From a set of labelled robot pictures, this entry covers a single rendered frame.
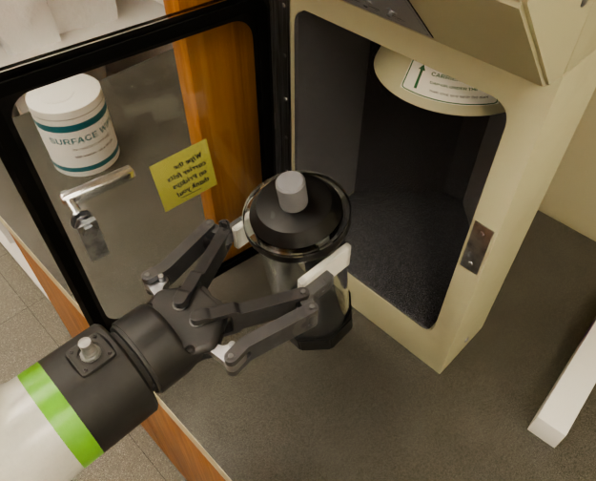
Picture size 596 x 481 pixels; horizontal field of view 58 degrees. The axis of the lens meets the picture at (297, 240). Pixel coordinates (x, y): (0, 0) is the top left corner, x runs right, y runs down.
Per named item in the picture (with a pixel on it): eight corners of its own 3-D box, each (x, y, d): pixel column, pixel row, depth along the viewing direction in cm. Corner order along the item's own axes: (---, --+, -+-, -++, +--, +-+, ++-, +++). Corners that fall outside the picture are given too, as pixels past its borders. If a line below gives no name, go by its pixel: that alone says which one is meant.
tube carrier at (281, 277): (314, 262, 74) (296, 154, 57) (373, 309, 69) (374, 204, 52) (256, 315, 71) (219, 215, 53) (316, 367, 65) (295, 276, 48)
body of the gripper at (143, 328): (151, 373, 42) (241, 303, 46) (93, 308, 46) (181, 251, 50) (168, 414, 47) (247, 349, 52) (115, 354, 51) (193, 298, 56)
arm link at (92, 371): (64, 399, 50) (117, 471, 46) (15, 331, 41) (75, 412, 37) (120, 359, 53) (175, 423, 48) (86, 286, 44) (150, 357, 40)
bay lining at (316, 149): (393, 158, 95) (429, -56, 68) (525, 236, 83) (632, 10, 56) (295, 231, 83) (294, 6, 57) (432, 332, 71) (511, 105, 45)
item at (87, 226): (112, 256, 62) (97, 221, 58) (93, 264, 61) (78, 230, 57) (104, 245, 63) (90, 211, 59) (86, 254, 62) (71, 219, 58)
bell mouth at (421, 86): (435, 15, 67) (443, -31, 63) (568, 69, 59) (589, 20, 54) (339, 69, 59) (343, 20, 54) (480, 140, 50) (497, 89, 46)
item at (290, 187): (298, 176, 58) (291, 131, 53) (362, 219, 54) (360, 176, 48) (235, 228, 55) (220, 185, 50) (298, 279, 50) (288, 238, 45)
